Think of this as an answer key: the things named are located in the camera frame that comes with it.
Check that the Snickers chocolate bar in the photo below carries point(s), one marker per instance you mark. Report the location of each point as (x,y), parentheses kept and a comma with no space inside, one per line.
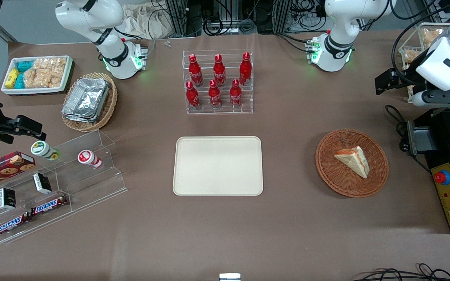
(12,225)
(49,205)

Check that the grey metal bracket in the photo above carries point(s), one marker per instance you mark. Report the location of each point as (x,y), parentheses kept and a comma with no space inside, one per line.
(422,138)

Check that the clear acrylic bottle rack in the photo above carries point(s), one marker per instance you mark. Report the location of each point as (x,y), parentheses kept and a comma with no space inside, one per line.
(227,111)

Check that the clear rice cracker bag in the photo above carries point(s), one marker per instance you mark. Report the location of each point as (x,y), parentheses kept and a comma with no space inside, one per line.
(33,78)
(410,56)
(55,70)
(432,37)

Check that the red plaid cookie box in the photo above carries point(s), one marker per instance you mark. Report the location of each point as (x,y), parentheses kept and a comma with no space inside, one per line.
(4,168)

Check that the black table appliance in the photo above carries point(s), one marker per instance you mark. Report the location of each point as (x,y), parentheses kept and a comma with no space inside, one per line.
(443,136)

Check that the beige plastic serving tray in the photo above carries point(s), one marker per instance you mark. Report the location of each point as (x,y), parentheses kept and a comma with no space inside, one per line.
(217,166)

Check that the triangle sandwich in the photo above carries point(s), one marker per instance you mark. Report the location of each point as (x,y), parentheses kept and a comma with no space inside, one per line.
(352,160)

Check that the stack of foil trays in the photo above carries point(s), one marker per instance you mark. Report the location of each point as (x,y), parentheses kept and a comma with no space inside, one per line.
(86,99)

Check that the teal snack packet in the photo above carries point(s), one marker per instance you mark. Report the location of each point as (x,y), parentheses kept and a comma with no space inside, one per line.
(25,65)
(19,81)

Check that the crumpled beige cloth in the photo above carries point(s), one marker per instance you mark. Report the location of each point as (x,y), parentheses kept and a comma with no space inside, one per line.
(143,21)

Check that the yellow snack packet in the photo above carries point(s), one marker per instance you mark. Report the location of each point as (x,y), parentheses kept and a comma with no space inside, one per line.
(11,79)

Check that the aluminium frame post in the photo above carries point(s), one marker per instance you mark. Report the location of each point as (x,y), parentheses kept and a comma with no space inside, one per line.
(182,17)
(281,15)

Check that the small black drink carton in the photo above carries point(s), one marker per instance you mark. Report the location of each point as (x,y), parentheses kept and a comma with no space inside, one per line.
(7,199)
(42,183)

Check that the oval light wicker basket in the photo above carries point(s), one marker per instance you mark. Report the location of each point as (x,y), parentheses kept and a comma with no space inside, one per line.
(109,105)

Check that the red lidded yogurt cup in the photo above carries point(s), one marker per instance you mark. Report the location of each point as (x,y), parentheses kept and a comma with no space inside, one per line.
(88,158)

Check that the white rectangular snack bin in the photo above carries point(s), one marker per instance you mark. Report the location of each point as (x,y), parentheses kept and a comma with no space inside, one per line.
(33,90)

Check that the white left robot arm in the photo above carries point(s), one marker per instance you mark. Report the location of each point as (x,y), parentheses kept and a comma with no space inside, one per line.
(338,23)

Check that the round brown wicker basket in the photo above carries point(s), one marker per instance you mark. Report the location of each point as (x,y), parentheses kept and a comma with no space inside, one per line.
(334,179)

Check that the green lidded yogurt cup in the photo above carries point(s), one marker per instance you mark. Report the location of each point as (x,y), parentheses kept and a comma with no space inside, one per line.
(43,150)

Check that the small white box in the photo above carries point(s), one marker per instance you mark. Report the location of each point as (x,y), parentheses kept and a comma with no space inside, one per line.
(229,277)

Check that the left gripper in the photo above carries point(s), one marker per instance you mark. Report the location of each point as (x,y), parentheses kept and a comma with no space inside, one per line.
(404,76)

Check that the red cola bottle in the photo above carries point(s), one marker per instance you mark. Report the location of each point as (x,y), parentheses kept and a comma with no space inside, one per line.
(215,96)
(245,72)
(236,96)
(195,74)
(219,74)
(192,97)

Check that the clear acrylic stepped display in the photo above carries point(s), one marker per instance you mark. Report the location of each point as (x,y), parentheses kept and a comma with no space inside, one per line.
(92,187)

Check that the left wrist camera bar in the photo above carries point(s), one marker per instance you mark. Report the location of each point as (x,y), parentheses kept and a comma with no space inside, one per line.
(443,98)

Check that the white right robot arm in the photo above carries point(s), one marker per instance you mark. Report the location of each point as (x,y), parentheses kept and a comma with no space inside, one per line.
(92,15)

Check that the red emergency stop button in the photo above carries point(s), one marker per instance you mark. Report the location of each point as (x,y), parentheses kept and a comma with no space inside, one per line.
(442,177)

